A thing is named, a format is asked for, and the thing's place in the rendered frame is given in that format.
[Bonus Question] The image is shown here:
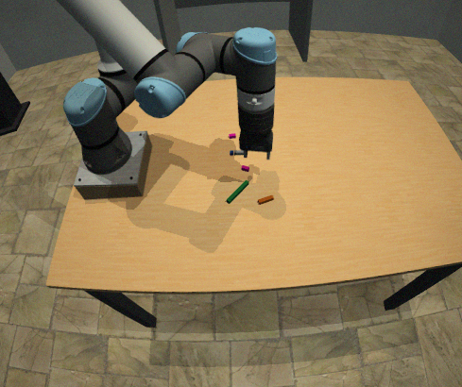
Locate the green rod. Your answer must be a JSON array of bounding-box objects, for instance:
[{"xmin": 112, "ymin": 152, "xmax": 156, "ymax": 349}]
[{"xmin": 227, "ymin": 180, "xmax": 249, "ymax": 204}]

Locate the orange rod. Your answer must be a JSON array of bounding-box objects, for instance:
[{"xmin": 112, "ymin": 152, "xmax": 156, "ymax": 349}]
[{"xmin": 258, "ymin": 195, "xmax": 274, "ymax": 205}]

